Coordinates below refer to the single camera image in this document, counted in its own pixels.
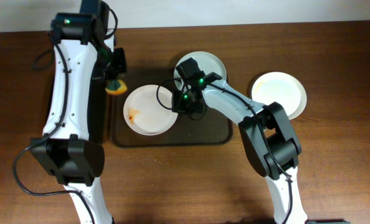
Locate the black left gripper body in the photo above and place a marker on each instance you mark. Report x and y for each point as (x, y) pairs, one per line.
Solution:
(118, 64)

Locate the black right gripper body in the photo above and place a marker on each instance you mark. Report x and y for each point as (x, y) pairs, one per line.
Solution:
(179, 104)

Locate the yellow green sponge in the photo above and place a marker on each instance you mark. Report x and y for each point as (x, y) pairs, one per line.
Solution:
(116, 87)

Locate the grey-white plate with sauce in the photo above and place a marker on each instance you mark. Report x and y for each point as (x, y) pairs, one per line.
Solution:
(207, 62)

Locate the white plate with sauce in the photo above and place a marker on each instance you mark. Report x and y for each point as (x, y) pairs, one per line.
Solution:
(146, 111)

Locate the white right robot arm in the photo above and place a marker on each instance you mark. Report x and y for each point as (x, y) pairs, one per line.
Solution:
(271, 145)

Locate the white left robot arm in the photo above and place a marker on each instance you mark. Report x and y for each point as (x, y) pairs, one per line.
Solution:
(88, 66)

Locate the brown plastic tray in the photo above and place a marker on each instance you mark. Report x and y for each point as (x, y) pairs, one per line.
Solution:
(211, 129)

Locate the black plastic tray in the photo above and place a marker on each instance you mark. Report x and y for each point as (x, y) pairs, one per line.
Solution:
(77, 107)

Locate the white plate at side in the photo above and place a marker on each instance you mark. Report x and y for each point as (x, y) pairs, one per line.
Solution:
(282, 88)

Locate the black object bottom edge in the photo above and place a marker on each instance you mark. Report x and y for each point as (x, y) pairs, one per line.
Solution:
(327, 222)

